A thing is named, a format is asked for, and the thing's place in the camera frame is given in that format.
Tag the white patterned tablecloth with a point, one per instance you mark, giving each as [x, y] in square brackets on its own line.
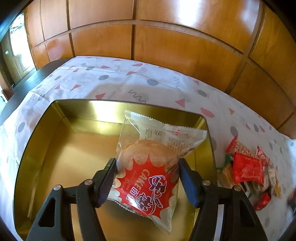
[126, 80]

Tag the long red cracker packet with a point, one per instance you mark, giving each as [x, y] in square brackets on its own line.
[236, 146]

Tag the wooden door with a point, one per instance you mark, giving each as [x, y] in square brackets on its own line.
[16, 53]

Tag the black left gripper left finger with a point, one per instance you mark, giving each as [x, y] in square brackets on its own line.
[54, 220]

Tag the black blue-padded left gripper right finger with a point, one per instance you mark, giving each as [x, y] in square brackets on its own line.
[240, 221]

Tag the red white candy packet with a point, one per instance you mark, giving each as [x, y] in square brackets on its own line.
[262, 156]

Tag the small red foil packet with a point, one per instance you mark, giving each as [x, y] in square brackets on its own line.
[263, 201]

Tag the yellow white snack packet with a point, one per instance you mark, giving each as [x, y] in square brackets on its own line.
[273, 179]

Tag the green-edged biscuit packet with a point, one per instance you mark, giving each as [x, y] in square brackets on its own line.
[224, 174]

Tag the red white cake packet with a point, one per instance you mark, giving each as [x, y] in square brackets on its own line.
[147, 157]

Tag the shiny red snack packet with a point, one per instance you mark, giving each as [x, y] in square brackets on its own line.
[246, 168]

